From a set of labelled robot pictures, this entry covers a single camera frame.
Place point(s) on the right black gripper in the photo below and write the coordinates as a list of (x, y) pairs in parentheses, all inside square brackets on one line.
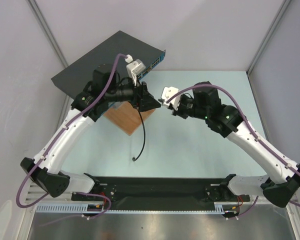
[(179, 107)]

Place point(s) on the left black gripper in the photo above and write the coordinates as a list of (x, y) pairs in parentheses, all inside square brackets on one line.
[(143, 101)]

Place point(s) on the dark grey network switch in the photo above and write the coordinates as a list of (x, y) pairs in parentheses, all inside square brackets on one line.
[(95, 65)]

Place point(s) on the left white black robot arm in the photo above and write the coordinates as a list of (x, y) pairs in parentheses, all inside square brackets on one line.
[(45, 168)]

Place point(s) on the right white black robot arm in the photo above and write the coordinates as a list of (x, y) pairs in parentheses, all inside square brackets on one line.
[(282, 174)]

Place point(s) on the wooden board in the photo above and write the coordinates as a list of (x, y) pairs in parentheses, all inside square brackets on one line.
[(124, 116)]

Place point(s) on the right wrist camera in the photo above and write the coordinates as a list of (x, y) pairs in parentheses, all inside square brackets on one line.
[(170, 97)]

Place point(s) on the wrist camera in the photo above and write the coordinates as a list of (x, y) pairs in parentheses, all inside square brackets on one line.
[(170, 97), (134, 68)]

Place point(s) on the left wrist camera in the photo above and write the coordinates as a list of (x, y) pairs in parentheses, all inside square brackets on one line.
[(134, 68)]

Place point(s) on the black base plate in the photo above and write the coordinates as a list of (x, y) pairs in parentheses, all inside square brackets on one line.
[(161, 194)]

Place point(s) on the white slotted cable duct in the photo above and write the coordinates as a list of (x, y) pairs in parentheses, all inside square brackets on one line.
[(89, 208)]

